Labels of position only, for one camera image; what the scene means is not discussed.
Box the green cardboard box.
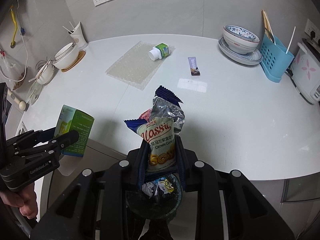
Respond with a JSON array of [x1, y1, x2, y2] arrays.
[[53, 104, 96, 158]]

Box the blue cookie wrapper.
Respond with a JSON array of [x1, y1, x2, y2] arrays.
[[124, 86, 185, 173]]

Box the purple sachet packet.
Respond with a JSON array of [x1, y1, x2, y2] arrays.
[[188, 57, 201, 76]]

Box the white green label bottle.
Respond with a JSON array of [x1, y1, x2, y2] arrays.
[[148, 43, 170, 61]]

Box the black mesh trash bin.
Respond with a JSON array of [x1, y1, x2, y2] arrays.
[[126, 174, 182, 222]]

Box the person's left hand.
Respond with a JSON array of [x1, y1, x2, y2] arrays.
[[1, 183, 38, 219]]

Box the yellow crumpled snack wrapper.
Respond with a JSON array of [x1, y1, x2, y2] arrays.
[[157, 178, 174, 194]]

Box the red mesh net bag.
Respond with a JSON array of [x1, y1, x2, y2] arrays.
[[139, 108, 152, 122]]

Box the white mug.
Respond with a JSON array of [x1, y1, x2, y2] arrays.
[[29, 60, 55, 85]]

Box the white bowl on coaster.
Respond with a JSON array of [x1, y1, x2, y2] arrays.
[[53, 43, 79, 69]]

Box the wooden coaster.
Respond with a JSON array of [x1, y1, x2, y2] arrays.
[[61, 50, 86, 73]]

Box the bubble wrap sheet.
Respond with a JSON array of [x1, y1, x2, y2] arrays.
[[106, 41, 165, 90]]

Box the white toothpick cup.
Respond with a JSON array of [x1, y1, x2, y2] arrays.
[[63, 22, 88, 50]]

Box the blue striped plate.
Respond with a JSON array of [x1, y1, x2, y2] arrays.
[[218, 37, 263, 66]]

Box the white bowl PERFECT text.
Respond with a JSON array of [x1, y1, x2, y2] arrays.
[[223, 27, 260, 55]]

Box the blue plastic utensil holder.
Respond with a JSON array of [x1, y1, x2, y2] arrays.
[[259, 34, 294, 83]]

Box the blue floral inner bowl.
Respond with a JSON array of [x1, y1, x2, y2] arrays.
[[224, 25, 260, 43]]

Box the white floral rice cooker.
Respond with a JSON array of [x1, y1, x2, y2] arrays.
[[290, 38, 319, 105]]

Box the wooden chopsticks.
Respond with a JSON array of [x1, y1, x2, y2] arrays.
[[261, 10, 276, 44]]

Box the white plastic straw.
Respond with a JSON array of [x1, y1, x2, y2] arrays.
[[285, 26, 296, 54]]

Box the yellow hook handle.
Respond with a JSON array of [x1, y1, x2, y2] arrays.
[[9, 5, 18, 48]]

